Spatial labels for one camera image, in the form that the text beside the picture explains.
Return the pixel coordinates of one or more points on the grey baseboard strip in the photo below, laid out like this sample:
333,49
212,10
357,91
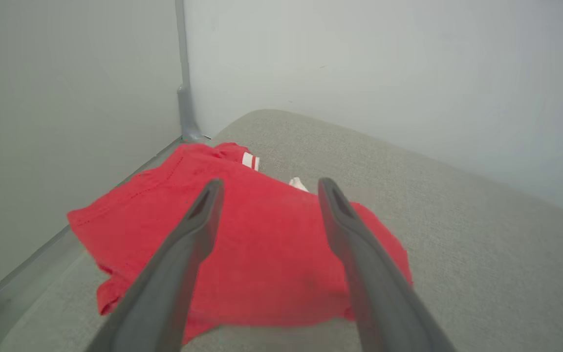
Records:
17,288

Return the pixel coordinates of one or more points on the grey corner pipe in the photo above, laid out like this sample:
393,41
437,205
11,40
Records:
185,98

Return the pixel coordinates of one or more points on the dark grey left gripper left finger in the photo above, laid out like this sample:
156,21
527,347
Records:
174,274

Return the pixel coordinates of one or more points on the red garment with white sleeves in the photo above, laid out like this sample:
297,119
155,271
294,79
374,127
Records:
267,244

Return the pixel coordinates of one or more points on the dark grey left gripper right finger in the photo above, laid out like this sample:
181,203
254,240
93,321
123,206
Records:
374,283

